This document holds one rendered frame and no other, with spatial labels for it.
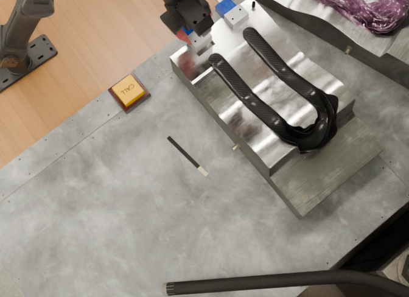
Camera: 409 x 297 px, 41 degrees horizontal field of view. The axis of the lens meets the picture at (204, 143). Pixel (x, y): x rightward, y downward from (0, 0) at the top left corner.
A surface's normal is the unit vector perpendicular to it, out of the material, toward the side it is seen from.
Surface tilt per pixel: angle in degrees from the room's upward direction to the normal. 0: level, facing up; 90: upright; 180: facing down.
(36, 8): 90
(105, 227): 0
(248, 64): 4
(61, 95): 0
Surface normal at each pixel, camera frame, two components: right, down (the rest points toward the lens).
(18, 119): -0.04, -0.25
